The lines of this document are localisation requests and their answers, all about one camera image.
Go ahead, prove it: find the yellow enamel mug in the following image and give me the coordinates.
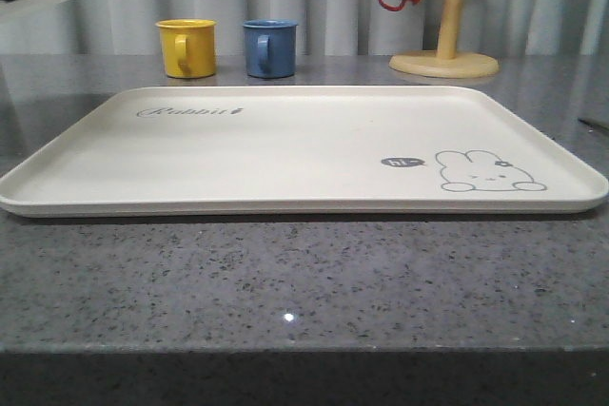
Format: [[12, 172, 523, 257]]
[[155, 19, 216, 79]]

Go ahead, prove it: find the blue enamel mug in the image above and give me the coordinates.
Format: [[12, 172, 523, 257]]
[[243, 19, 298, 79]]

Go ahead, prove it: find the wooden mug tree stand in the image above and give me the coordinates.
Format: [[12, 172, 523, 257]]
[[389, 0, 500, 79]]

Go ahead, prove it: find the cream rabbit print tray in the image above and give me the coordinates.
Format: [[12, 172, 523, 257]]
[[1, 86, 608, 217]]

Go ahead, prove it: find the grey pleated curtain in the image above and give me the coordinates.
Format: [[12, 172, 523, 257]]
[[1, 0, 608, 57]]

